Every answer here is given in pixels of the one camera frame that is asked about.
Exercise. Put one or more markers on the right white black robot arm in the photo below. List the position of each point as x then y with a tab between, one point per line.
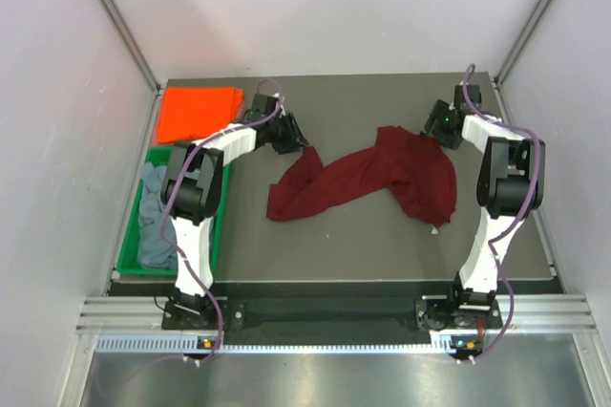
509	186

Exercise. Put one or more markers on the right aluminium corner post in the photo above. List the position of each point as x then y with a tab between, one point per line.
525	35

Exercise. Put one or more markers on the left aluminium corner post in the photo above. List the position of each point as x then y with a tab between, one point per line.
130	44

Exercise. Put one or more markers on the aluminium front rail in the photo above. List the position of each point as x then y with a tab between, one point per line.
531	313

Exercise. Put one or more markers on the crumpled grey-blue t-shirt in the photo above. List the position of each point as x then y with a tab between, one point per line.
153	252

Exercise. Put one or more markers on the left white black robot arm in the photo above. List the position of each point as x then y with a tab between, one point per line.
193	185

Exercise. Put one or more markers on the aluminium corner post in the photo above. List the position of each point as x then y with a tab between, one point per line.
130	44
525	35

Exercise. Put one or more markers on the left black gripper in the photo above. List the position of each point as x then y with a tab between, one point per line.
293	139

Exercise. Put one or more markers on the folded orange t-shirt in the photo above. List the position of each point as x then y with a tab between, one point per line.
198	113

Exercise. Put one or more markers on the dark red t-shirt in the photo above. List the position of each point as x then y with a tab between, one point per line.
414	169

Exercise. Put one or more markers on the folded pink t-shirt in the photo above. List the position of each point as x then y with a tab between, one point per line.
241	96

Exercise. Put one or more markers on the slotted grey cable duct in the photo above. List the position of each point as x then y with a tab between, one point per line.
200	345

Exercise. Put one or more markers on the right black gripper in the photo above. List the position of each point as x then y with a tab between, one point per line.
439	112

